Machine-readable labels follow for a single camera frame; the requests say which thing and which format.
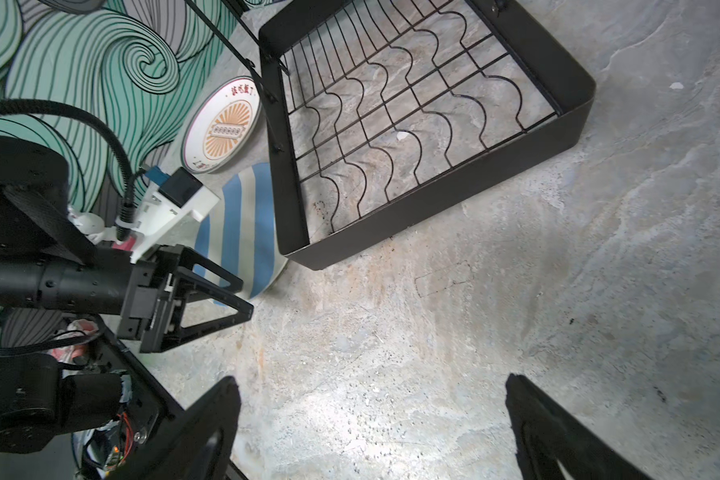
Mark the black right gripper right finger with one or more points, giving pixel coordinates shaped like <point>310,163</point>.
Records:
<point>552,444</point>

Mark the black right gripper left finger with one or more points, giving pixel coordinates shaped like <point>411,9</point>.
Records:
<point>197,445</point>

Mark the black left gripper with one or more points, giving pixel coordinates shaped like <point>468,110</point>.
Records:
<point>200,298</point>

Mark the blue white striped plate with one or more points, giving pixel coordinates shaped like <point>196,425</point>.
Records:
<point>239,234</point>

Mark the orange sunburst plate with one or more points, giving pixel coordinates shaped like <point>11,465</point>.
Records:
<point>221,126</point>

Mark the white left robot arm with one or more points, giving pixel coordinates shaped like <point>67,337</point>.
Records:
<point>37,401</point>

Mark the black wire dish rack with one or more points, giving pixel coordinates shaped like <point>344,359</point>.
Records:
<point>380,115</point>

